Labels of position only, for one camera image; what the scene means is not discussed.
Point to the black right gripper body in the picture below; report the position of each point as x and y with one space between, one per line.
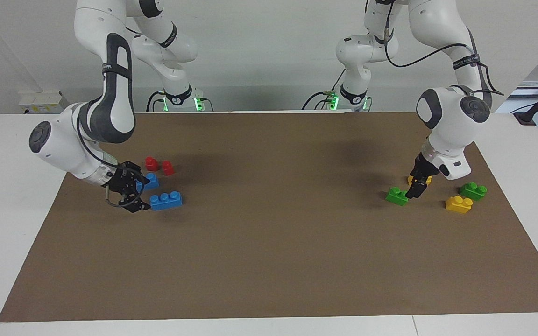
124 184

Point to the white wall socket box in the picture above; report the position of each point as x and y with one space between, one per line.
40 101

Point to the brown paper table mat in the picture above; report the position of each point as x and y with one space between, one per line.
269 256

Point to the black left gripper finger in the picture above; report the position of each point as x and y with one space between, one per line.
411 193
421 189

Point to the green two-stud toy brick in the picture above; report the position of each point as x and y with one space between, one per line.
395 196
473 192

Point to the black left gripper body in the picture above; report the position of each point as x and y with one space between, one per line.
423 168

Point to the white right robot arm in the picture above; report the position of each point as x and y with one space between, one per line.
110 102

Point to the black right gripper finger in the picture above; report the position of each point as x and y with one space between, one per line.
145 178
143 206

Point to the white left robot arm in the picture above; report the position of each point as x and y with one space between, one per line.
451 116

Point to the blue three-stud toy brick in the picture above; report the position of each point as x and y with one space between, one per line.
153 179
166 202

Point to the red single-stud toy brick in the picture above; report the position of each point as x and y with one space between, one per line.
168 168
151 164

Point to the yellow two-stud toy brick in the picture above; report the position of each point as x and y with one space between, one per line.
428 178
458 205

